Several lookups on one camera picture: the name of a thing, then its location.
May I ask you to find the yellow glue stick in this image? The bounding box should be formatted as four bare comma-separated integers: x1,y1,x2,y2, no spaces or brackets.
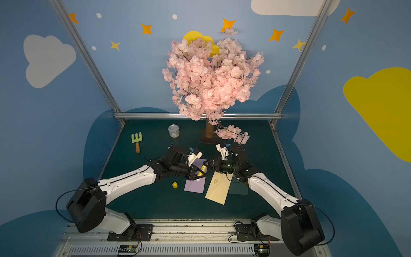
197,165,207,178

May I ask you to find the purple envelope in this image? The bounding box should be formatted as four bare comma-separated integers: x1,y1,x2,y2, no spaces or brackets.
184,159,206,194

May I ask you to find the dark green envelope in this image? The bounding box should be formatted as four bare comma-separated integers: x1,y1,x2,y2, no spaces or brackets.
229,176,249,196

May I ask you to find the cream yellow envelope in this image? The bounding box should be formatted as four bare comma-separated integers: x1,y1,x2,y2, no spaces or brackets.
205,172,233,205

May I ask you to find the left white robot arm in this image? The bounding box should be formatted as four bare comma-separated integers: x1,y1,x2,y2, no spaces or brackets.
66,147,205,240

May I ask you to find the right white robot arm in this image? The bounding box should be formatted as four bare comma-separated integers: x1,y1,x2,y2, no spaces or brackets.
203,150,325,257

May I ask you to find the silver tin can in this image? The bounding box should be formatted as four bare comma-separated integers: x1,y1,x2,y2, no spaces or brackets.
168,124,180,138

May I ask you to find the fallen pink blossom branch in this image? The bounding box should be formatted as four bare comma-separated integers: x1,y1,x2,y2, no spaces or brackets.
216,125,250,145

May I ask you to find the green toy garden rake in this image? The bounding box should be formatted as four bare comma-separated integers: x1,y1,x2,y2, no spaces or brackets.
131,132,143,154

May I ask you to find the pink cherry blossom tree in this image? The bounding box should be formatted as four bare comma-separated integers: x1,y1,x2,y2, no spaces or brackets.
162,29,264,130

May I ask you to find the right small circuit board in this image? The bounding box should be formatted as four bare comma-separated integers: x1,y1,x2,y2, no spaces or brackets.
254,244,270,257

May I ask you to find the small circuit board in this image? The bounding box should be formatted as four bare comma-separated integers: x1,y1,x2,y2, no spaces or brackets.
254,244,270,257
118,244,138,256

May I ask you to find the left small circuit board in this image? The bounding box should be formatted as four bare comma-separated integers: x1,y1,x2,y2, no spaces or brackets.
118,244,138,256

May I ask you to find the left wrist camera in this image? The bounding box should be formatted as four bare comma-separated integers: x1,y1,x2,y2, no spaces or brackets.
187,148,202,167

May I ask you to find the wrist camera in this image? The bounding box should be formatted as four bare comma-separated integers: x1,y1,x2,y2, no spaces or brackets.
187,148,202,167
216,143,231,160

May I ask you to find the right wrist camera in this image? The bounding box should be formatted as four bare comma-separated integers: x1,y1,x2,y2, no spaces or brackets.
216,143,231,160

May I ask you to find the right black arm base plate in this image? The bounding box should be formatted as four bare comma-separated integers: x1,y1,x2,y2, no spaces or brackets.
233,222,280,242

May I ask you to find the aluminium mounting rail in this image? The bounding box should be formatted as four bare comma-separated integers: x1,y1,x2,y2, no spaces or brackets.
54,219,293,257

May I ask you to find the rear aluminium frame bar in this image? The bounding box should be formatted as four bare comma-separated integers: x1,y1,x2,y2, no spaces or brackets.
113,112,283,121

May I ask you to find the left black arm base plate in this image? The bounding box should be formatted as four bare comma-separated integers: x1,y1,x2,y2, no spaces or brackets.
107,224,154,242

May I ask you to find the right aluminium frame post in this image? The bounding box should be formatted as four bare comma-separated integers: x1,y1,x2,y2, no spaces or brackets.
274,0,334,116

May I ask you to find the aluminium frame post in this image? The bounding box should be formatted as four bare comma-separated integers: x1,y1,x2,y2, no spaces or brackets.
49,0,121,112
274,0,334,116

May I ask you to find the left aluminium frame post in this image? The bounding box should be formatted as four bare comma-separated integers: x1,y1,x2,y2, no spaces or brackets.
49,0,121,112

